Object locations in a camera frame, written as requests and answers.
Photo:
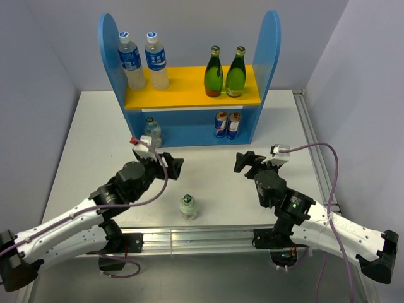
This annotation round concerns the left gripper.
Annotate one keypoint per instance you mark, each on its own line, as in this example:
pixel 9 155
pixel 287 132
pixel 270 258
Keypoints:
pixel 170 170

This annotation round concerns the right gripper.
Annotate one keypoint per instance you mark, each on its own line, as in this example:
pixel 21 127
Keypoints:
pixel 250 159

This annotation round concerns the clear glass bottle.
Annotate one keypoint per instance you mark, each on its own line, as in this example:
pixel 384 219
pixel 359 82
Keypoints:
pixel 188 207
pixel 153 130

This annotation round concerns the clear glass bottle front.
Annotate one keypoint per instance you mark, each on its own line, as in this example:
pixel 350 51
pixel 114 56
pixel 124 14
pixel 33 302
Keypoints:
pixel 188 207

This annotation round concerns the energy drink can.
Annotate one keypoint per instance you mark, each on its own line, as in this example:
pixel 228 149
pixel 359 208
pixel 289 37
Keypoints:
pixel 221 124
pixel 233 125

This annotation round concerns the green glass bottle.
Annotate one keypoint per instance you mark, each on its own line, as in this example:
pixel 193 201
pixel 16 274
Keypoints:
pixel 213 78
pixel 236 76

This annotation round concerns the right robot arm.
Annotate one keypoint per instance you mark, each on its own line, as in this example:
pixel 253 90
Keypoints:
pixel 305 222

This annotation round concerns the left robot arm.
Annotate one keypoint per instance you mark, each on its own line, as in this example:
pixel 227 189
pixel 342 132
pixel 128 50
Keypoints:
pixel 87 228

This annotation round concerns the blue and yellow shelf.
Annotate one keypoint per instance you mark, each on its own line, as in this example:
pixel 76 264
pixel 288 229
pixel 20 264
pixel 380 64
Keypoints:
pixel 183 110

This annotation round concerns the right plastic water bottle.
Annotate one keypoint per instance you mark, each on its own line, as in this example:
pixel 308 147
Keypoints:
pixel 156 61

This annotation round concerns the plastic water bottle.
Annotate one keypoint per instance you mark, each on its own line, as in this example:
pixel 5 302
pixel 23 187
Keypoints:
pixel 156 61
pixel 131 61

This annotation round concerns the left plastic water bottle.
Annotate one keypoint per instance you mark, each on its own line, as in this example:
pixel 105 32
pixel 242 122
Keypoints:
pixel 131 61

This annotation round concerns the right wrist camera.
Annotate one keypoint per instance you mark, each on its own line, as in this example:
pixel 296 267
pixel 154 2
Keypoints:
pixel 279 155

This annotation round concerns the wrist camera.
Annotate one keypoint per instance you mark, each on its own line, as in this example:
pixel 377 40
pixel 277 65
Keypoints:
pixel 142 147
pixel 279 155

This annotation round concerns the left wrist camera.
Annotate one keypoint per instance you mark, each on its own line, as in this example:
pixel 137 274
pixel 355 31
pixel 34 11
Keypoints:
pixel 142 147

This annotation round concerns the aluminium rail right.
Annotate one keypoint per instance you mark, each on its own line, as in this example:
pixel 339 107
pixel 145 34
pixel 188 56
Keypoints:
pixel 320 169

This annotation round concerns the aluminium rail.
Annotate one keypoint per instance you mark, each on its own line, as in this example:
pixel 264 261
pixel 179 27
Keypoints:
pixel 189 240
pixel 320 169

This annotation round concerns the aluminium rail front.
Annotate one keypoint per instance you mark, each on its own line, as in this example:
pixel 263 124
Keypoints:
pixel 189 240

